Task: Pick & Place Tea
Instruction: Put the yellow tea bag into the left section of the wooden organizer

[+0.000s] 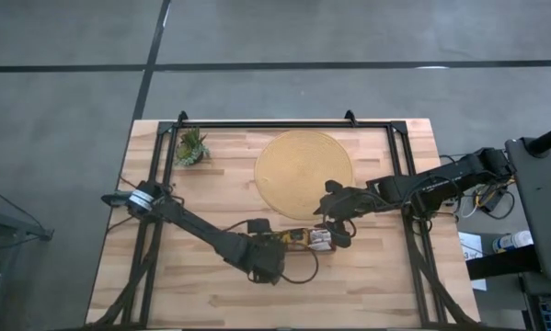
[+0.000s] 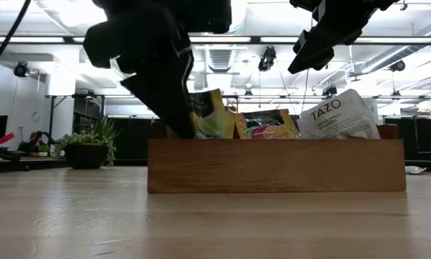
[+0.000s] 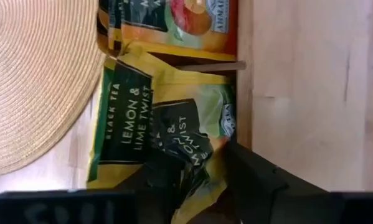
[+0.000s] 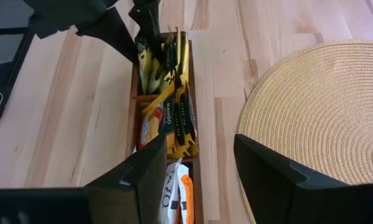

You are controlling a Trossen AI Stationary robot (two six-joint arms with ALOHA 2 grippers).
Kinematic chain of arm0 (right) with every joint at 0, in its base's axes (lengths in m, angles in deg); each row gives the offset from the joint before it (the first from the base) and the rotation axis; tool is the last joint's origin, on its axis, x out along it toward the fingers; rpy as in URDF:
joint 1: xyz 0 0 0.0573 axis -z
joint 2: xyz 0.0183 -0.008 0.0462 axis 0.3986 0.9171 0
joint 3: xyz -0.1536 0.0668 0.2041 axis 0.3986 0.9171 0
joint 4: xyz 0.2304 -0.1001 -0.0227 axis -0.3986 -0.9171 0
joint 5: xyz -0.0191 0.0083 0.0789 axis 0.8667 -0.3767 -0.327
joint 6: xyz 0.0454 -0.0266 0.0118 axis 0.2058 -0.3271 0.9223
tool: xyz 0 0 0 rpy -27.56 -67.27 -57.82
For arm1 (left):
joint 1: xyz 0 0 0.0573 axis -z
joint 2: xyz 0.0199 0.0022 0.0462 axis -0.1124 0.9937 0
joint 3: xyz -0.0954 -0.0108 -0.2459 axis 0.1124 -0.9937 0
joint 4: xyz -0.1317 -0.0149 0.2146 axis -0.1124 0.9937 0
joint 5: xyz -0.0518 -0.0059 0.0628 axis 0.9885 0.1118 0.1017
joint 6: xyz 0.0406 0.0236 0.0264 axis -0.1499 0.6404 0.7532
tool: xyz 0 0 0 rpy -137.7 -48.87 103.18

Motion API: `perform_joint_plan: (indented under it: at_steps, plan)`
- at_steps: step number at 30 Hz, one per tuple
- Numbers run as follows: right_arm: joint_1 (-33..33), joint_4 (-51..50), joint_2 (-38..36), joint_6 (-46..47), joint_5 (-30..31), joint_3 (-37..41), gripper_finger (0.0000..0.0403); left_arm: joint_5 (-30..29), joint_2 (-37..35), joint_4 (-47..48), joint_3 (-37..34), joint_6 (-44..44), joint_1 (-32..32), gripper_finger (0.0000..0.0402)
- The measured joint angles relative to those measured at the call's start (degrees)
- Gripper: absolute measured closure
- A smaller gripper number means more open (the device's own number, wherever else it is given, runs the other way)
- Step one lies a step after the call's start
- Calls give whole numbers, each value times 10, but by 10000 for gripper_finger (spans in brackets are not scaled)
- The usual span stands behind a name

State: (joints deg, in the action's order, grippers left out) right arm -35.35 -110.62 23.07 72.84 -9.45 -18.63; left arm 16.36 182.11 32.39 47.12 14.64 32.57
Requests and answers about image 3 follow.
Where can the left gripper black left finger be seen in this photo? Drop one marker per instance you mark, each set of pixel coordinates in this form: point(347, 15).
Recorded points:
point(64, 208)

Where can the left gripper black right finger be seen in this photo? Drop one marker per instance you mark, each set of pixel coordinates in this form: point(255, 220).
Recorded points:
point(282, 205)

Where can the dark wooden divided tray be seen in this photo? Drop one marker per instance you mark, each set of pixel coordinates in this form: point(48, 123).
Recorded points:
point(244, 102)

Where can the round woven straw placemat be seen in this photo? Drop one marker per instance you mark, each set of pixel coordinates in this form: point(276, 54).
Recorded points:
point(33, 77)

